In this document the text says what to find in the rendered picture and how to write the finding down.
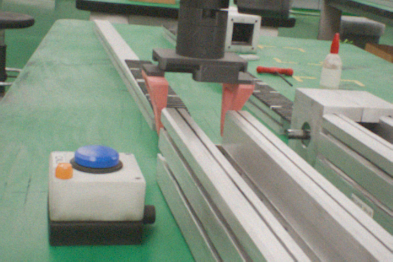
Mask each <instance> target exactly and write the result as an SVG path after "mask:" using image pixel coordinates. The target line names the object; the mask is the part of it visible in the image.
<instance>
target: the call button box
mask: <svg viewBox="0 0 393 262"><path fill-rule="evenodd" d="M119 154H120V159H119V164H116V165H115V166H111V167H107V168H92V167H88V166H83V165H80V164H77V163H76V162H75V161H74V152H60V151H55V152H51V153H50V156H49V180H48V191H49V192H48V193H47V220H48V232H49V244H50V245H115V244H140V243H141V241H142V228H143V225H153V224H154V223H155V220H156V209H155V206H154V205H153V204H144V203H145V195H146V182H145V180H144V178H143V175H142V173H141V170H140V168H139V166H138V163H137V161H136V159H135V158H134V156H133V154H132V153H128V152H127V153H119ZM58 163H70V164H71V165H72V168H73V178H71V179H58V178H56V177H55V168H56V167H57V165H58Z"/></svg>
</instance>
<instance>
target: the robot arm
mask: <svg viewBox="0 0 393 262"><path fill-rule="evenodd" d="M179 3H180V5H179V16H178V24H177V38H176V49H174V48H153V52H152V59H153V60H154V61H156V62H158V64H143V65H142V76H143V78H144V81H145V84H146V87H147V91H148V94H149V96H150V100H151V102H152V104H153V107H154V114H155V122H156V127H157V134H158V135H160V128H164V126H163V124H162V123H161V110H162V109H164V108H166V99H167V93H168V81H167V80H166V79H165V72H172V73H185V74H192V79H193V80H194V81H196V82H212V83H223V87H222V110H221V123H220V134H221V136H222V137H223V132H224V122H225V113H226V112H227V111H228V110H234V111H238V110H241V109H242V108H243V106H244V104H245V102H246V101H247V100H248V98H249V97H250V95H251V94H252V92H254V88H255V79H254V78H252V77H251V76H249V75H247V74H246V73H247V66H248V61H246V60H245V59H244V58H242V57H240V56H239V55H237V54H236V53H234V52H225V43H226V36H227V25H228V10H221V9H229V6H230V0H180V1H179ZM292 3H293V0H233V5H236V6H237V9H238V13H240V14H245V15H256V16H263V17H273V18H283V19H289V18H290V15H291V13H292Z"/></svg>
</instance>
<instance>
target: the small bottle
mask: <svg viewBox="0 0 393 262"><path fill-rule="evenodd" d="M339 49H340V42H339V34H335V35H334V37H333V41H332V43H331V46H330V54H329V55H328V56H327V57H326V58H325V60H324V61H323V66H322V74H321V81H320V86H319V90H338V87H339V84H340V76H341V67H342V62H341V59H340V57H339V56H338V54H339Z"/></svg>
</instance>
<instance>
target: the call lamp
mask: <svg viewBox="0 0 393 262"><path fill-rule="evenodd" d="M55 177H56V178H58V179H71V178H73V168H72V165H71V164H70V163H58V165H57V167H56V168H55Z"/></svg>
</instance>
